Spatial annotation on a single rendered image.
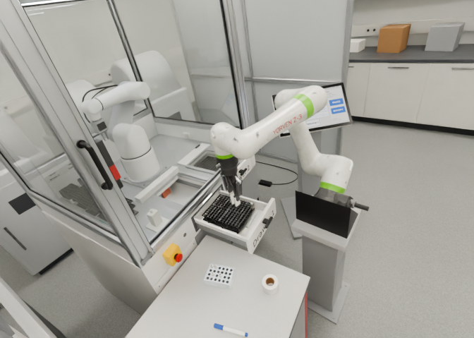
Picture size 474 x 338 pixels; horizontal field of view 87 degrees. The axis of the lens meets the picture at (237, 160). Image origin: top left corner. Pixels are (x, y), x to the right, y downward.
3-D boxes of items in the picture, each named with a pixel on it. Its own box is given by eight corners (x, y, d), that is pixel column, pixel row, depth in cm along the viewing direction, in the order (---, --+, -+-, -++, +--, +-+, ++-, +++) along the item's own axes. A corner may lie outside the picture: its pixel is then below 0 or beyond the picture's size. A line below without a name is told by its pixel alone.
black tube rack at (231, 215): (255, 212, 136) (254, 204, 133) (239, 236, 125) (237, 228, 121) (221, 202, 147) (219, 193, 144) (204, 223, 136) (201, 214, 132)
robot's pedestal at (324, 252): (350, 285, 178) (363, 209, 136) (336, 324, 159) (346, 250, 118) (310, 266, 195) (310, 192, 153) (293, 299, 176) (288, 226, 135)
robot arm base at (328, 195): (369, 216, 123) (372, 204, 123) (362, 212, 112) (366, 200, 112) (318, 200, 140) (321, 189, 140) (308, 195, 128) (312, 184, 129)
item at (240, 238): (271, 212, 135) (271, 203, 132) (249, 248, 118) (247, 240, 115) (212, 194, 155) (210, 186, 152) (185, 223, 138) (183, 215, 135)
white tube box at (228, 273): (235, 272, 117) (234, 267, 115) (231, 289, 111) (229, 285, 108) (211, 267, 121) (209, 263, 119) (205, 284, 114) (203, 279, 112)
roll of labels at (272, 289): (274, 276, 112) (274, 271, 110) (281, 290, 107) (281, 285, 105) (259, 283, 111) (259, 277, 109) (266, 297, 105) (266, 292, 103)
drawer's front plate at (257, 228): (276, 212, 136) (274, 197, 130) (251, 255, 117) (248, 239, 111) (273, 212, 137) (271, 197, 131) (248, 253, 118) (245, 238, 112)
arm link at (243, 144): (286, 118, 115) (283, 96, 108) (307, 125, 107) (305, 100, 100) (226, 159, 99) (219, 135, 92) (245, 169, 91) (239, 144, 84)
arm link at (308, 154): (313, 164, 155) (281, 85, 131) (336, 168, 142) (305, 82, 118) (300, 177, 150) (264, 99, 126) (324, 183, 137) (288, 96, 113)
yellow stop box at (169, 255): (184, 255, 120) (180, 245, 116) (173, 267, 115) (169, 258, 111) (176, 251, 122) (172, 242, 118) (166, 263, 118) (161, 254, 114)
